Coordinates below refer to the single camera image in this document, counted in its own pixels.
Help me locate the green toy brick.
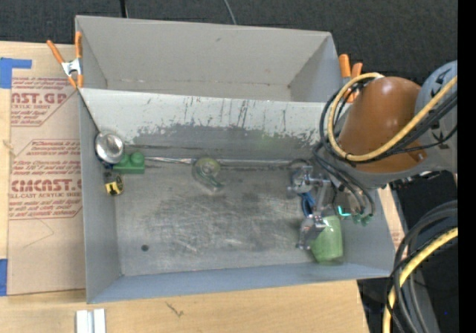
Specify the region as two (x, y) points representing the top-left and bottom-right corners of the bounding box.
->
(112, 151), (147, 175)

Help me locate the yellow and black tape measure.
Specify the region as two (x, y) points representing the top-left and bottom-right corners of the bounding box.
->
(103, 172), (125, 196)

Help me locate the brown cardboard board red print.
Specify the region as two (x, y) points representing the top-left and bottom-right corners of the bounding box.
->
(0, 40), (88, 297)

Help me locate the silver metal can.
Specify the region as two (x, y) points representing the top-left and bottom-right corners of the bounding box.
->
(94, 131), (125, 169)

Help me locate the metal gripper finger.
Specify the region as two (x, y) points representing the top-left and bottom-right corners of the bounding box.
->
(286, 165), (320, 195)
(296, 213), (327, 251)

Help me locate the grey metal bin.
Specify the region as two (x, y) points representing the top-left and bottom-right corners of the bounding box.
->
(74, 14), (397, 305)

